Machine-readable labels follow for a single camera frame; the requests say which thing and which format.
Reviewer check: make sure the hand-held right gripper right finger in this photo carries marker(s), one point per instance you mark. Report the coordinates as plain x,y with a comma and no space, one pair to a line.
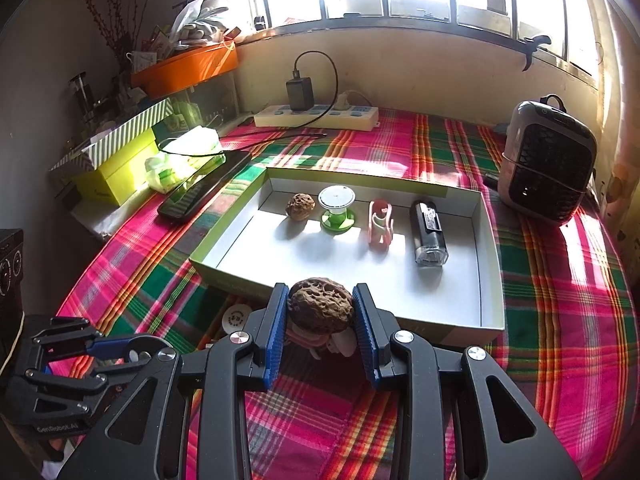
365,335

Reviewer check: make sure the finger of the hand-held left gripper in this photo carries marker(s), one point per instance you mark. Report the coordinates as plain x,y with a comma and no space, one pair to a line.
147,345
112,349

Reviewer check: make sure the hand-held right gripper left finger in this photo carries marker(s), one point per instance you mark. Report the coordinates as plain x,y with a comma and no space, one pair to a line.
277,335

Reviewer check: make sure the pink clip with grey pad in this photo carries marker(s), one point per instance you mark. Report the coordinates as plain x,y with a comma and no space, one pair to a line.
305,339

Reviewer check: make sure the large brown walnut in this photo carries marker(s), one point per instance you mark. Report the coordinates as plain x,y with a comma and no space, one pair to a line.
320,305

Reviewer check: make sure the green cardboard box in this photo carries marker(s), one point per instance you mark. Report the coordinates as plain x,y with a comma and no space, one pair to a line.
325,270

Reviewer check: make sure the pink ear hook holder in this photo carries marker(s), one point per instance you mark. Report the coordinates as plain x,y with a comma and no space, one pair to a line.
381,242

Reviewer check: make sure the black bike light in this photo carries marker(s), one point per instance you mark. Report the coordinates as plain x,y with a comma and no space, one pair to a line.
427,240

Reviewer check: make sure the green and white stand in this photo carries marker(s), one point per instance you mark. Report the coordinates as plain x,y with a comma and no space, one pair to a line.
337,222

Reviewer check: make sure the small brown walnut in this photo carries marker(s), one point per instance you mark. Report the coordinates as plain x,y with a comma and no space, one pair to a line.
300,206

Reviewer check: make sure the black radio with dials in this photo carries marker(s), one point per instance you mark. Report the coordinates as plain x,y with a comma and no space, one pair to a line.
10,270

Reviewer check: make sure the black smartphone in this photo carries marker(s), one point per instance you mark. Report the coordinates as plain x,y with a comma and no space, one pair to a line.
200,190

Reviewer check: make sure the yellow-green box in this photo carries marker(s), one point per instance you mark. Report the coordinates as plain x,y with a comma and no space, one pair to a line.
115,175

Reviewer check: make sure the plaid blanket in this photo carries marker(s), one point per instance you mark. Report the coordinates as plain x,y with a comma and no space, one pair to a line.
550,360

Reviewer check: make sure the green tissue pack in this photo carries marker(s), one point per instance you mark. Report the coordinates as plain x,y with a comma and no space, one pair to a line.
185,160

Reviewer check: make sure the small black plug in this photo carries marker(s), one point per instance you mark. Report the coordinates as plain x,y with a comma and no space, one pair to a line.
492,181

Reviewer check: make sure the cream power strip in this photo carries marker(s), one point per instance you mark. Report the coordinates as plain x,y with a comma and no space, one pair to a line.
350,119

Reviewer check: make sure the green striped box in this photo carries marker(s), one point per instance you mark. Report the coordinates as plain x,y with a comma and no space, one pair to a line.
135,127

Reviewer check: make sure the white plug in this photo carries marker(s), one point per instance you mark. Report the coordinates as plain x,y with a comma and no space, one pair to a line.
345,100

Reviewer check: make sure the black charger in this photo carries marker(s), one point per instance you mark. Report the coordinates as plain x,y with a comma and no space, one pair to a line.
300,94

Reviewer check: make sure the glass tank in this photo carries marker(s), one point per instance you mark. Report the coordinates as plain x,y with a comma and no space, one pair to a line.
215,100

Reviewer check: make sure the grey cloth piece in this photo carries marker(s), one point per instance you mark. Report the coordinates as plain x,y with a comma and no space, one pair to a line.
501,129

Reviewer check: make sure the grey portable heater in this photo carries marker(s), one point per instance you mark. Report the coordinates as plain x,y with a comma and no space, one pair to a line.
545,160

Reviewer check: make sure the glass jar with dark lid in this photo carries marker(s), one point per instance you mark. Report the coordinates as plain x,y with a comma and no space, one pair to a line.
80,92

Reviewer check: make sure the orange tray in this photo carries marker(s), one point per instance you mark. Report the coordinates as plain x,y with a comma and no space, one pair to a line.
190,70

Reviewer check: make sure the red berry branches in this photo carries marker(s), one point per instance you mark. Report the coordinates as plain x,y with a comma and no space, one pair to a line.
117,35

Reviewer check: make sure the cream curtain with hearts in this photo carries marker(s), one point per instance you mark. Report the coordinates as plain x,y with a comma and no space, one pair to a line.
615,135

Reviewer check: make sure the white plastic bags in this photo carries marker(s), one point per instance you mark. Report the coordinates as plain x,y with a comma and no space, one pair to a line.
192,15

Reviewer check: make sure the black window latch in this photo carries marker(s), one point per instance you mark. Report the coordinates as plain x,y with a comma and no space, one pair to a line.
531,47

